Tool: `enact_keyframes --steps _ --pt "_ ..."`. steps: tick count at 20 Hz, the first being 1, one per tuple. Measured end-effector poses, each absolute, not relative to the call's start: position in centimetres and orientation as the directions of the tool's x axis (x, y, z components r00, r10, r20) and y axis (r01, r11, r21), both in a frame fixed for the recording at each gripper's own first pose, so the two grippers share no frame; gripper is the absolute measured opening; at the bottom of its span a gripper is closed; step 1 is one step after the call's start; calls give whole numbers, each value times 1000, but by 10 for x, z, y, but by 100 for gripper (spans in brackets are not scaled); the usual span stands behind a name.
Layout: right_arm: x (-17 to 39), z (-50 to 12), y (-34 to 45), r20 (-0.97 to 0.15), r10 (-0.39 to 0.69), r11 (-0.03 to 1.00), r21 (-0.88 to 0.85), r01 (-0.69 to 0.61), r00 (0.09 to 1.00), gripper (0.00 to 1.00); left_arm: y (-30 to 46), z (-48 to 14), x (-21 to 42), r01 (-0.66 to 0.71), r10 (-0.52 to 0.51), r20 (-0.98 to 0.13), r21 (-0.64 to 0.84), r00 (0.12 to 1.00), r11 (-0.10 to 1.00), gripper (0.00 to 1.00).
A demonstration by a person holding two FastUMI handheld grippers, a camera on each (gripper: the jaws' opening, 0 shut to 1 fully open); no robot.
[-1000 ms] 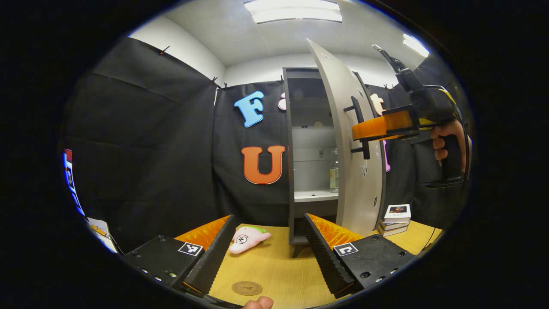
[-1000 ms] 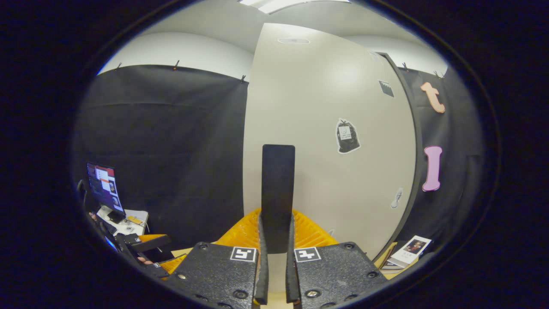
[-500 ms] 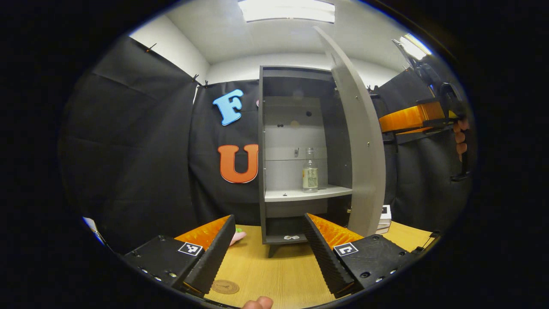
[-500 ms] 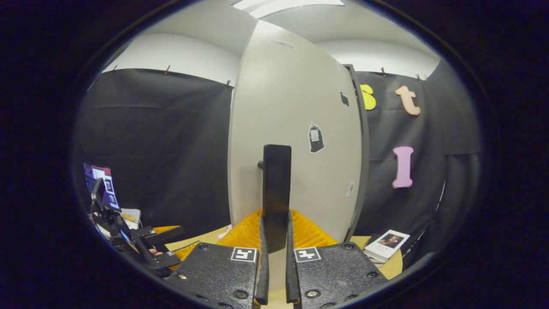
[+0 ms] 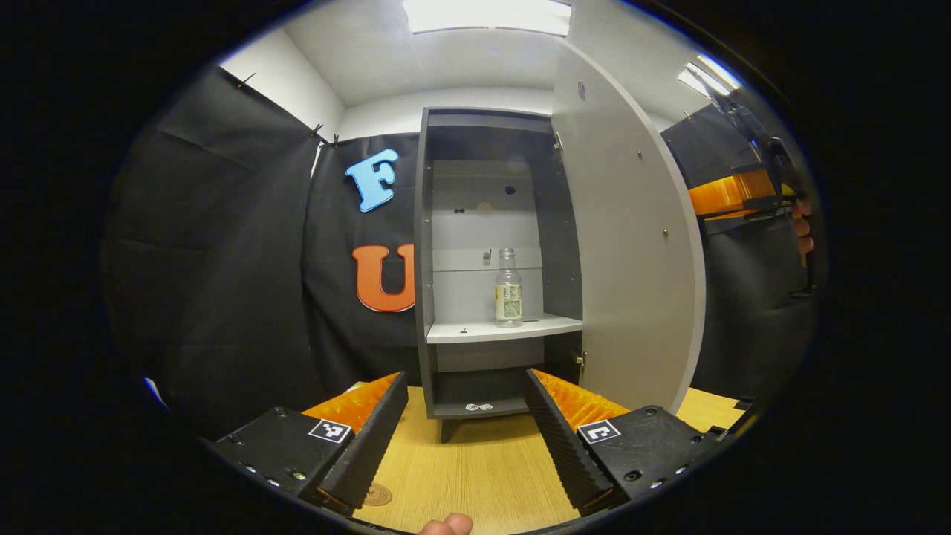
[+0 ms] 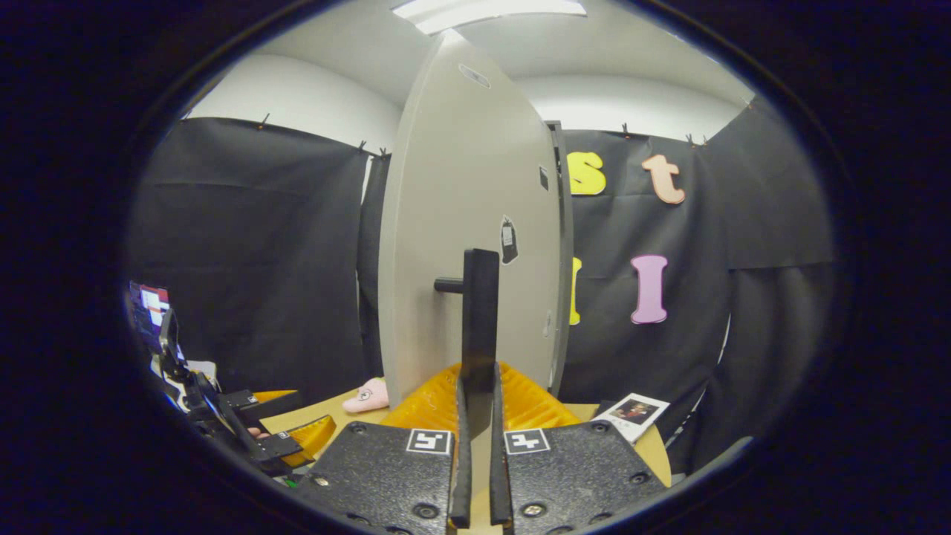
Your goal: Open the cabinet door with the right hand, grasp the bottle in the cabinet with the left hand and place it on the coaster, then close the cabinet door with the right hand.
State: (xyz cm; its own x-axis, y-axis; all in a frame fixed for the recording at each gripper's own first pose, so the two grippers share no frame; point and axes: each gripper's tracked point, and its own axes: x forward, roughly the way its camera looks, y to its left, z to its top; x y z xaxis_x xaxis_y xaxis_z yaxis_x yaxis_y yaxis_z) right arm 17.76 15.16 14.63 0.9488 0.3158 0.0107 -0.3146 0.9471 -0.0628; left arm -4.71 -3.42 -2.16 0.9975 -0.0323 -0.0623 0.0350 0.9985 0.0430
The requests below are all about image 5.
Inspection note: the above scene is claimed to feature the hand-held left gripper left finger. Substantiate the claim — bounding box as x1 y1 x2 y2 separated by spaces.
208 371 410 517

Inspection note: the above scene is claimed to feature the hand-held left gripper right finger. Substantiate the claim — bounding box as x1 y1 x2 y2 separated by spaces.
523 368 725 519

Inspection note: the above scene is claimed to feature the beige cabinet door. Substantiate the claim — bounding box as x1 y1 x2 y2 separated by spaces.
551 39 707 417

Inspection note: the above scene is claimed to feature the clear plastic bottle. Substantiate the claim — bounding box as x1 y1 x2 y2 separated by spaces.
495 248 524 328

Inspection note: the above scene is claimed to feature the dark grey cabinet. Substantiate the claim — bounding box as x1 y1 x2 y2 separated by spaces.
413 106 588 444

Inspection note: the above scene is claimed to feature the white cabinet shelf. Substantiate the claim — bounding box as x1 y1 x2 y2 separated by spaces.
426 312 584 345

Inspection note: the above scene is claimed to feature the narrow ceiling light panel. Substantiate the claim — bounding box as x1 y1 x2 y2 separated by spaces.
678 53 744 97

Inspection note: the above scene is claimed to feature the black backdrop cloth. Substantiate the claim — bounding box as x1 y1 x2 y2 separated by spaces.
100 65 822 439

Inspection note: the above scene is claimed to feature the large ceiling light panel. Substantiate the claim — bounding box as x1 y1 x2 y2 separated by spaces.
403 0 573 36

